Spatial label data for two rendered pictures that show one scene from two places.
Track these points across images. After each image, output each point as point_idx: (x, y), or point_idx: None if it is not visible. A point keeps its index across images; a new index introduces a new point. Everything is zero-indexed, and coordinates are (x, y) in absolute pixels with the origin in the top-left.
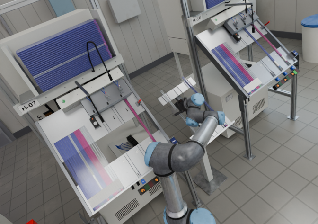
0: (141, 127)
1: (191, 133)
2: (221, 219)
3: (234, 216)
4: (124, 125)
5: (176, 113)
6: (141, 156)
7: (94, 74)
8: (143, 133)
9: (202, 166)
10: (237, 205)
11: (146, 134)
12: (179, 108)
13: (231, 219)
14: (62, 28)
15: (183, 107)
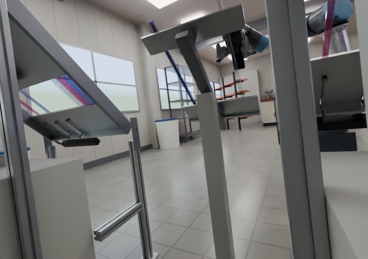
0: (354, 223)
1: (218, 145)
2: (286, 250)
3: (267, 241)
4: None
5: (249, 45)
6: None
7: None
8: (362, 188)
9: (232, 249)
10: (247, 243)
11: (337, 174)
12: (241, 40)
13: (274, 242)
14: None
15: (243, 34)
